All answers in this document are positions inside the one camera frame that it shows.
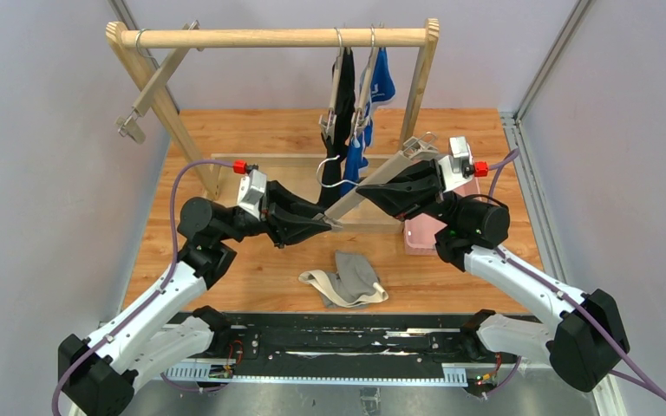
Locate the empty wooden clip hanger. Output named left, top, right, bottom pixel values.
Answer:
left=106, top=22, right=203, bottom=144

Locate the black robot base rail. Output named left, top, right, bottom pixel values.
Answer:
left=128, top=311, right=546, bottom=387

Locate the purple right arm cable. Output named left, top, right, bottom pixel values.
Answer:
left=486, top=147, right=666, bottom=413

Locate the wooden hanger holding black underwear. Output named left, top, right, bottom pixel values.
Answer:
left=318, top=27, right=346, bottom=144

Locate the grey underwear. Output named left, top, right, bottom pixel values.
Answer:
left=298, top=250, right=389, bottom=309

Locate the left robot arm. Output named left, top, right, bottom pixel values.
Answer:
left=52, top=181, right=332, bottom=415

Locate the wooden clothes rack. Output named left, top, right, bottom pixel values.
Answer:
left=105, top=18, right=441, bottom=234

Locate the wooden hanger holding blue underwear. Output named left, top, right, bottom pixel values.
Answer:
left=349, top=24, right=380, bottom=146

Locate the pink perforated plastic basket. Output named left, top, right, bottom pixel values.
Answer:
left=403, top=178, right=480, bottom=256

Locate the wooden clip hanger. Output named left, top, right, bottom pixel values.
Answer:
left=314, top=132, right=439, bottom=231
left=106, top=22, right=203, bottom=144

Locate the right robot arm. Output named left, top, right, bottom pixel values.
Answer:
left=356, top=158, right=630, bottom=392

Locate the black underwear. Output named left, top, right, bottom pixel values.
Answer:
left=317, top=48, right=356, bottom=208

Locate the blue underwear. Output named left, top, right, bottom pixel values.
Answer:
left=339, top=48, right=396, bottom=197

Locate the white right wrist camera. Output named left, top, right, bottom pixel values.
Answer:
left=437, top=136, right=475, bottom=192

